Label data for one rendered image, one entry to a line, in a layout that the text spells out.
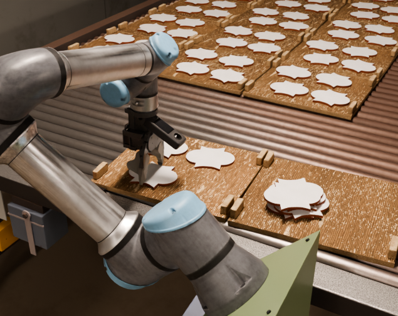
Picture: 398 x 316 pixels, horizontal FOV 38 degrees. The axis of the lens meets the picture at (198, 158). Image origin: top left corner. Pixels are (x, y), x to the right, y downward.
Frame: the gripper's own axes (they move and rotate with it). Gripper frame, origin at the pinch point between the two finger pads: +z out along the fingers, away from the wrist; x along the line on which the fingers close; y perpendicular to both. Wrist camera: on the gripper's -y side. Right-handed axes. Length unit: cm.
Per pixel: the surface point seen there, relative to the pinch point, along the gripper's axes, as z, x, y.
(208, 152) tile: -0.4, -17.7, -9.3
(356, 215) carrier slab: 1, -5, -56
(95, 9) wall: 55, -310, 230
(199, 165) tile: -0.3, -9.9, -9.7
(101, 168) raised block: -1.4, 5.6, 13.3
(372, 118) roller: 1, -68, -49
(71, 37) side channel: -3, -85, 88
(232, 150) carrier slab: 0.2, -23.5, -14.7
